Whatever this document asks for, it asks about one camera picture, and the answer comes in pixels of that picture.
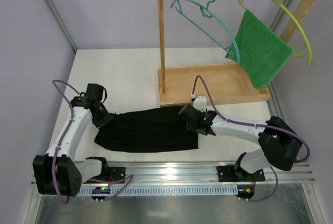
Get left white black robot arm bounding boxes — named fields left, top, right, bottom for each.
left=32, top=83, right=113, bottom=198

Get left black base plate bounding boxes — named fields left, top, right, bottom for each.
left=107, top=167, right=126, bottom=184

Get grey slotted cable duct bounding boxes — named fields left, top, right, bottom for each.
left=78, top=184, right=238, bottom=197

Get wooden clothes rack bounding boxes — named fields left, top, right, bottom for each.
left=158, top=0, right=316, bottom=106

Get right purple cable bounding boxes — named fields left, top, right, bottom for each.
left=191, top=75, right=312, bottom=204

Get black trousers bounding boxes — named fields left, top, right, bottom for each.
left=94, top=106, right=198, bottom=153

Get lime green plastic hanger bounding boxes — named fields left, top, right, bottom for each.
left=237, top=0, right=313, bottom=67

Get green microfibre cloth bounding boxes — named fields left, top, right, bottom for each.
left=235, top=9, right=293, bottom=89

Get aluminium mounting rail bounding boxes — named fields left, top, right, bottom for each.
left=109, top=161, right=315, bottom=185

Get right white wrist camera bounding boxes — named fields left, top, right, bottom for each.
left=190, top=94, right=207, bottom=112

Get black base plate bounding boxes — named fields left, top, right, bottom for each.
left=107, top=167, right=126, bottom=184
left=216, top=165, right=265, bottom=182

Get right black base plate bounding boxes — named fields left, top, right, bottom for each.
left=216, top=165, right=265, bottom=182

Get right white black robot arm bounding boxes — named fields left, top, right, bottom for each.
left=178, top=105, right=302, bottom=181

